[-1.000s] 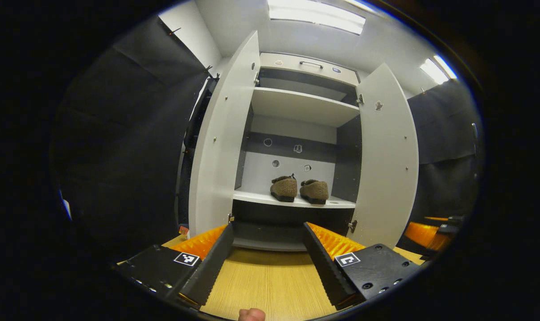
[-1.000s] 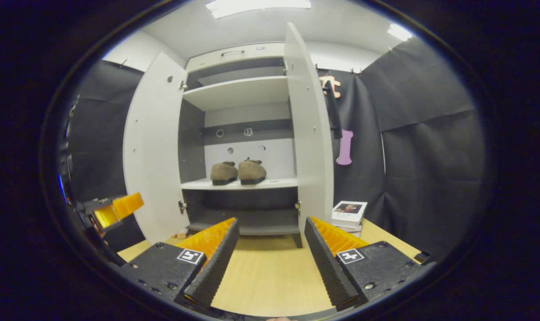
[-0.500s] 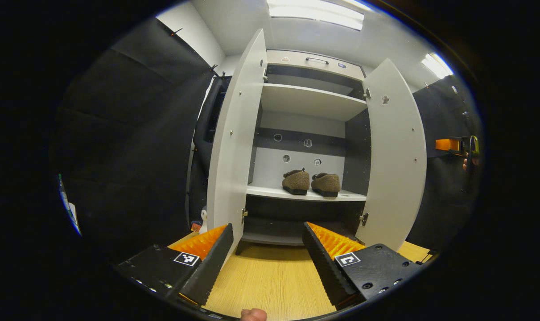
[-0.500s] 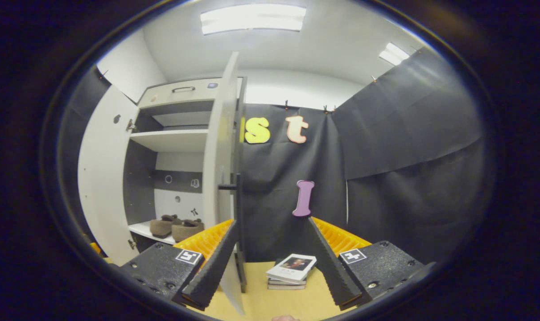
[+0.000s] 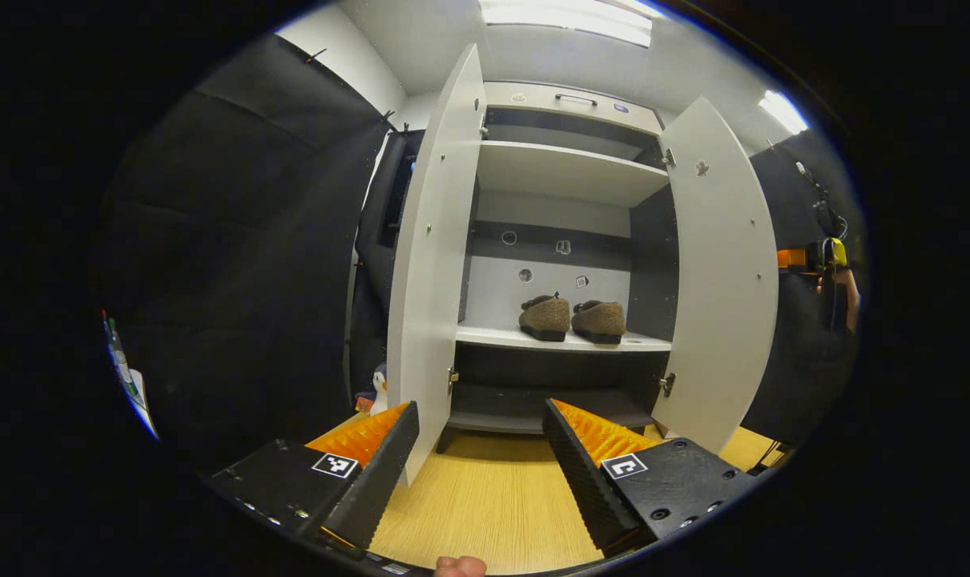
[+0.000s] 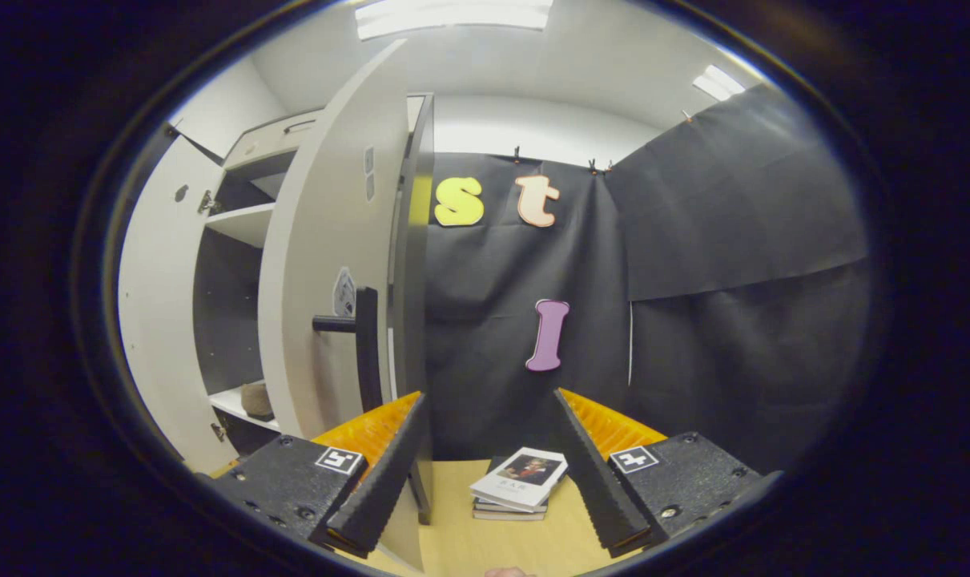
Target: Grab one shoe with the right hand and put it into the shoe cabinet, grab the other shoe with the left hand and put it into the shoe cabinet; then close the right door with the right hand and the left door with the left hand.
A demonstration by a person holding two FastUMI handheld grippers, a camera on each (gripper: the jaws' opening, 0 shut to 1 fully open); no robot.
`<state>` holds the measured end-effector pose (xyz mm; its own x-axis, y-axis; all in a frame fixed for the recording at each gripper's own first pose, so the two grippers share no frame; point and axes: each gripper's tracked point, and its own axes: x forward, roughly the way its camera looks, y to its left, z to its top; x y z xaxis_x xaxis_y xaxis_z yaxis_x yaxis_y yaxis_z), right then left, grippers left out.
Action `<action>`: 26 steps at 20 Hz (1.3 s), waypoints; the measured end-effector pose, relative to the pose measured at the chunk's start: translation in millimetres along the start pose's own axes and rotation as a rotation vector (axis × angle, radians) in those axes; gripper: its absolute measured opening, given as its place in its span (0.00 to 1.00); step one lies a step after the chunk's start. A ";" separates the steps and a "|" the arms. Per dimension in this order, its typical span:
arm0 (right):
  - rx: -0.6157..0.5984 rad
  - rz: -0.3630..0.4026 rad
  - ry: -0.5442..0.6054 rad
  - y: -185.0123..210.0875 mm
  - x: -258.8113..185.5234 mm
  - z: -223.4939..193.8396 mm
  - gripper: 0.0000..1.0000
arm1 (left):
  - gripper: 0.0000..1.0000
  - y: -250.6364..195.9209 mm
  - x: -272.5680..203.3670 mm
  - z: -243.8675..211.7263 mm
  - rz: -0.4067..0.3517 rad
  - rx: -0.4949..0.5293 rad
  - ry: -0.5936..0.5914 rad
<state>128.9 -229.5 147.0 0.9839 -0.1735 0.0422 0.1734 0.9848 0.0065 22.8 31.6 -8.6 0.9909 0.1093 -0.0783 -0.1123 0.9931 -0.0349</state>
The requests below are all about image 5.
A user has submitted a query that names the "small ceiling light panel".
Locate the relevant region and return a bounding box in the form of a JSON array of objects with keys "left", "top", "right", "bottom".
[{"left": 759, "top": 89, "right": 811, "bottom": 136}]

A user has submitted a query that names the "white penguin plush toy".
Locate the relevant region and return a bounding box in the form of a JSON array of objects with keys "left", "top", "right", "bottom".
[{"left": 355, "top": 364, "right": 390, "bottom": 417}]

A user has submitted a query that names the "brown fuzzy shoe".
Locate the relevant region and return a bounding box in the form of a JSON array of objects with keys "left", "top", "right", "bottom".
[
  {"left": 519, "top": 293, "right": 572, "bottom": 343},
  {"left": 571, "top": 299, "right": 628, "bottom": 346}
]

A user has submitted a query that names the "black backdrop cloth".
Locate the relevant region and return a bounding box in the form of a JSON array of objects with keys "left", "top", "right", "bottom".
[{"left": 92, "top": 36, "right": 862, "bottom": 474}]

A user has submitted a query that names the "white cabinet door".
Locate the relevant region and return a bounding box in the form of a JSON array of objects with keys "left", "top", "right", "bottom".
[
  {"left": 651, "top": 96, "right": 779, "bottom": 455},
  {"left": 387, "top": 44, "right": 488, "bottom": 487}
]

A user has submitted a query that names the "white shoe cabinet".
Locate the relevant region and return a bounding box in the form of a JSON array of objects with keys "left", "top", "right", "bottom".
[{"left": 387, "top": 44, "right": 779, "bottom": 487}]

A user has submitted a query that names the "large ceiling light panel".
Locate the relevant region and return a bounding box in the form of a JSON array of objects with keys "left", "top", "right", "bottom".
[{"left": 478, "top": 0, "right": 654, "bottom": 48}]

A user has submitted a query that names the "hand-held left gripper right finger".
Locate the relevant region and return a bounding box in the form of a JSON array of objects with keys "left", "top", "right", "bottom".
[{"left": 542, "top": 398, "right": 762, "bottom": 559}]

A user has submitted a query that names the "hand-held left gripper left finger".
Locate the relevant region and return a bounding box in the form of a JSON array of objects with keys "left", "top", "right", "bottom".
[{"left": 204, "top": 401, "right": 421, "bottom": 559}]

